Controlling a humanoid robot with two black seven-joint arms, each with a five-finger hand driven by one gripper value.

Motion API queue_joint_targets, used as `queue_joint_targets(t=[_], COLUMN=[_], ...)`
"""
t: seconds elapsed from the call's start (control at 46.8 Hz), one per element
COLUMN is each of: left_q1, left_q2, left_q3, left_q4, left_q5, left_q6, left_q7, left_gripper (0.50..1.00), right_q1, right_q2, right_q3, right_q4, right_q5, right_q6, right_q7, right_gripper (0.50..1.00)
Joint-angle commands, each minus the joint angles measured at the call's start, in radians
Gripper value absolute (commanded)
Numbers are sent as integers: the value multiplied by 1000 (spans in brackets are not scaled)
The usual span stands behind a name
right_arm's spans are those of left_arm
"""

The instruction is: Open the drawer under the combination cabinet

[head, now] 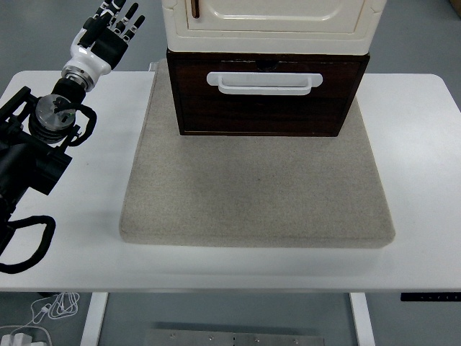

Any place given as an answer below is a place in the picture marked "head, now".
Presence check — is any black table control panel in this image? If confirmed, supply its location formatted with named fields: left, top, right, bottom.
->
left=400, top=292, right=461, bottom=303

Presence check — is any white power adapter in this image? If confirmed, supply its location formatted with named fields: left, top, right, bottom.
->
left=0, top=325, right=51, bottom=346

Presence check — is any dark brown wooden drawer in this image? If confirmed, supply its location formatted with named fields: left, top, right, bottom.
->
left=176, top=59, right=363, bottom=135

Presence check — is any white table leg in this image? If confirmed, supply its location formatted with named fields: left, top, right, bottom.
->
left=79, top=291, right=109, bottom=346
left=349, top=292, right=376, bottom=346

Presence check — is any white coiled cable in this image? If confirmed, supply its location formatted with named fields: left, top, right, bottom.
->
left=30, top=290, right=81, bottom=325

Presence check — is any grey metal plate with screws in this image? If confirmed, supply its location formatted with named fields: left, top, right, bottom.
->
left=146, top=328, right=327, bottom=346

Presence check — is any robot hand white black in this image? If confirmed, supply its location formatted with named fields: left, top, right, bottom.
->
left=61, top=0, right=146, bottom=83

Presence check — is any white drawer handle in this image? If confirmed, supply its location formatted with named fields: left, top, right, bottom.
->
left=206, top=71, right=324, bottom=96

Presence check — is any dark brown wooden drawer case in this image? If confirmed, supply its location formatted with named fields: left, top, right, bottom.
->
left=166, top=48, right=371, bottom=138

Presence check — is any beige fabric mat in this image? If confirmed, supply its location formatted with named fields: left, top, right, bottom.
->
left=118, top=59, right=396, bottom=249

